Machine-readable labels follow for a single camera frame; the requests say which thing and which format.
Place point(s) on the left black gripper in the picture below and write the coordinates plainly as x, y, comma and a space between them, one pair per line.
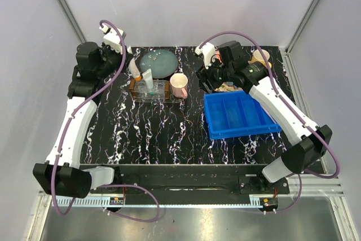
107, 49

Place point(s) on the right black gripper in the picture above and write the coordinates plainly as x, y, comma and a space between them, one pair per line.
204, 74

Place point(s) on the orange cap toothpaste tube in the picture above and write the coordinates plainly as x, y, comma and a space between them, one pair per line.
134, 70

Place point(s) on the pink ceramic mug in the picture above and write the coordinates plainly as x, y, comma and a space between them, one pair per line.
179, 85

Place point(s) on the teal cap toothpaste tube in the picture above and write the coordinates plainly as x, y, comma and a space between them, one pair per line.
148, 79

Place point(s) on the clear acrylic tray wooden handles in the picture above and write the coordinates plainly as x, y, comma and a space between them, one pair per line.
160, 93

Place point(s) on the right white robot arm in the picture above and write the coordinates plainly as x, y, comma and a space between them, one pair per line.
309, 141

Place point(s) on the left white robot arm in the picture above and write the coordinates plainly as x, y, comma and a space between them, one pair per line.
60, 174

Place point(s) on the floral serving tray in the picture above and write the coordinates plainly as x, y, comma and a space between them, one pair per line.
228, 87

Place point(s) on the red patterned small bowl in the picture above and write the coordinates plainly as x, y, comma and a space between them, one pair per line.
218, 56

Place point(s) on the teal ceramic plate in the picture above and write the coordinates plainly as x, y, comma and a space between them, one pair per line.
162, 63

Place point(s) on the blue plastic bin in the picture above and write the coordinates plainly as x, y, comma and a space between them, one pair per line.
236, 114

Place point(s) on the yellow mug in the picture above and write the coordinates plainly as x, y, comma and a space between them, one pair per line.
257, 57

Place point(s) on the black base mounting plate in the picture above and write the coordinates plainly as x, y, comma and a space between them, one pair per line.
195, 184

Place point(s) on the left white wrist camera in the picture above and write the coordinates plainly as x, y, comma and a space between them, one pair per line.
111, 38

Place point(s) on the aluminium rail frame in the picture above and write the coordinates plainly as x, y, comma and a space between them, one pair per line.
123, 131

